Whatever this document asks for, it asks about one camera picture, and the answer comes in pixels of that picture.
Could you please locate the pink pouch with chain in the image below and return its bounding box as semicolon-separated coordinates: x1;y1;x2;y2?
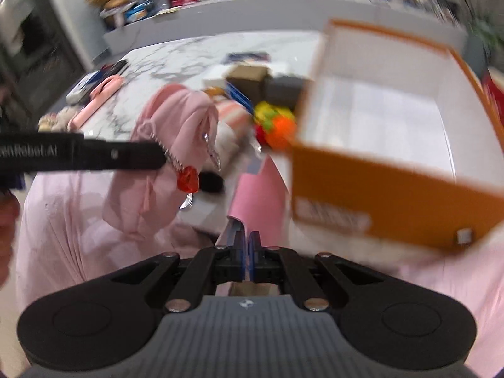
102;84;219;238

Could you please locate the white striped plush toy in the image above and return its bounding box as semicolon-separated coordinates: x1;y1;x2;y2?
215;99;253;170

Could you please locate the orange crochet fruit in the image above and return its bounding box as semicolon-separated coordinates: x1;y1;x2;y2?
255;115;297;152

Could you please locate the yellow toy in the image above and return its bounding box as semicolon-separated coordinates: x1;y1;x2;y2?
254;101;295;125

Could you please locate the small brown cardboard box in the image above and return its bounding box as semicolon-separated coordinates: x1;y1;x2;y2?
226;65;270;105

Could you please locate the orange cardboard box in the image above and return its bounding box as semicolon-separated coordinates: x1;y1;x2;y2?
291;20;503;250

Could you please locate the pink paper sheet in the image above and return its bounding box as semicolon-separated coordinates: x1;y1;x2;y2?
227;155;288;247

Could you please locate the pink bed cloth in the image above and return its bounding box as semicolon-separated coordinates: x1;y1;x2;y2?
17;172;503;377

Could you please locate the pink remote-like object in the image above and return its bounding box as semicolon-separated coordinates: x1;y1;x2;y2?
67;74;125;131

